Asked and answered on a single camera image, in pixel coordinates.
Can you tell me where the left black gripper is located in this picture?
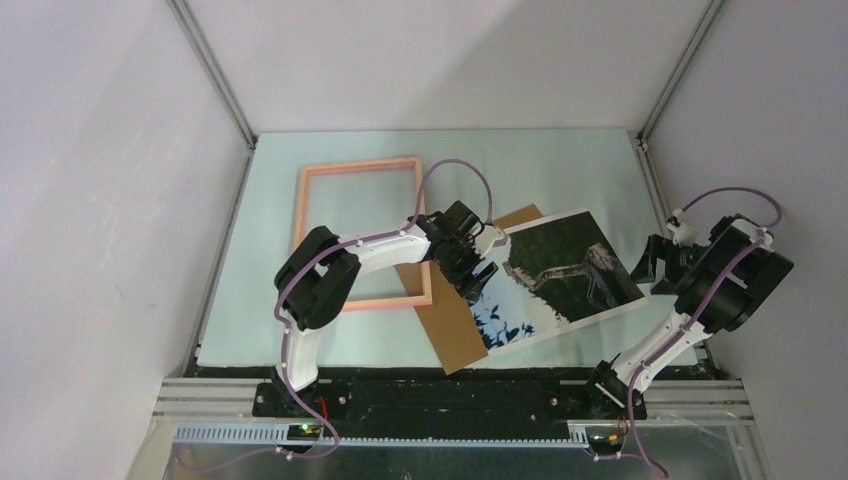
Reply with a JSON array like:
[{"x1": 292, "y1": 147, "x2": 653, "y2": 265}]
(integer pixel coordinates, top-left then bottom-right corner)
[{"x1": 437, "y1": 235, "x2": 497, "y2": 303}]

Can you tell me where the Great Wall photo print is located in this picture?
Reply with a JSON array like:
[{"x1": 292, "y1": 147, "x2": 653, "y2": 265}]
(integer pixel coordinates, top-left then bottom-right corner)
[{"x1": 469, "y1": 209, "x2": 647, "y2": 355}]

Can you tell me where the clear acrylic sheet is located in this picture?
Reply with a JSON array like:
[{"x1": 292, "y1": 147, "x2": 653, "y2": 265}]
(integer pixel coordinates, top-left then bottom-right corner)
[{"x1": 305, "y1": 168, "x2": 423, "y2": 301}]

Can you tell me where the pink wooden photo frame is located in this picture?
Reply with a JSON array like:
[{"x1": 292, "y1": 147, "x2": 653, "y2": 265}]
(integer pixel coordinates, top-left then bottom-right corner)
[{"x1": 292, "y1": 156, "x2": 433, "y2": 312}]

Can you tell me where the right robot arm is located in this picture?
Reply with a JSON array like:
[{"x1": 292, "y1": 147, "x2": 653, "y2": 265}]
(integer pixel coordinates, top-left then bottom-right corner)
[{"x1": 581, "y1": 213, "x2": 794, "y2": 418}]

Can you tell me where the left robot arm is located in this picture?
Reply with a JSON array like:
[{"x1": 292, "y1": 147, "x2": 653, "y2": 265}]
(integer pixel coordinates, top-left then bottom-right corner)
[{"x1": 274, "y1": 201, "x2": 509, "y2": 417}]

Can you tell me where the brown cardboard backing board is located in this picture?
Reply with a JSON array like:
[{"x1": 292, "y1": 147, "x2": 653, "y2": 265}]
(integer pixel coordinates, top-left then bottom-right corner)
[{"x1": 395, "y1": 204, "x2": 542, "y2": 376}]

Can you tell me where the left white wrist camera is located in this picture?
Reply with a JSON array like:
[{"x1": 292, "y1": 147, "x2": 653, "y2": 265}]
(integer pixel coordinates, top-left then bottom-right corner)
[{"x1": 474, "y1": 224, "x2": 509, "y2": 257}]

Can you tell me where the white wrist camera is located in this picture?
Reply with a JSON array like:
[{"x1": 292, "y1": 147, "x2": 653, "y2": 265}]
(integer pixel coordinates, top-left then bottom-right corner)
[
  {"x1": 665, "y1": 209, "x2": 698, "y2": 248},
  {"x1": 474, "y1": 224, "x2": 509, "y2": 257}
]

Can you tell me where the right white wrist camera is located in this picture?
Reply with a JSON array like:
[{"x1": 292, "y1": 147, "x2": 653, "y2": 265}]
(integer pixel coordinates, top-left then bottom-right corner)
[{"x1": 665, "y1": 209, "x2": 698, "y2": 248}]

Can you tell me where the right aluminium corner post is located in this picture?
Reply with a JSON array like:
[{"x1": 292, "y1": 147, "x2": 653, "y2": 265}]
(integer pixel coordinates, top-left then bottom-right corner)
[{"x1": 637, "y1": 0, "x2": 728, "y2": 144}]

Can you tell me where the aluminium corner post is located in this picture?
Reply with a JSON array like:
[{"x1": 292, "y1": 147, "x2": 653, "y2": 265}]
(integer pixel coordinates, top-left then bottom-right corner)
[
  {"x1": 637, "y1": 0, "x2": 728, "y2": 144},
  {"x1": 165, "y1": 0, "x2": 258, "y2": 150}
]

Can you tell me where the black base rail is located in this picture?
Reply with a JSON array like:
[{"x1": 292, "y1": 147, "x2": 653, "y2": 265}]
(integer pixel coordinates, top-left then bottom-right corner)
[{"x1": 252, "y1": 367, "x2": 647, "y2": 442}]

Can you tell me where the left aluminium corner post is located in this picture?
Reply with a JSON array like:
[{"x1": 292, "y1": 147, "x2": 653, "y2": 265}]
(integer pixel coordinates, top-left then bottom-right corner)
[{"x1": 165, "y1": 0, "x2": 258, "y2": 150}]

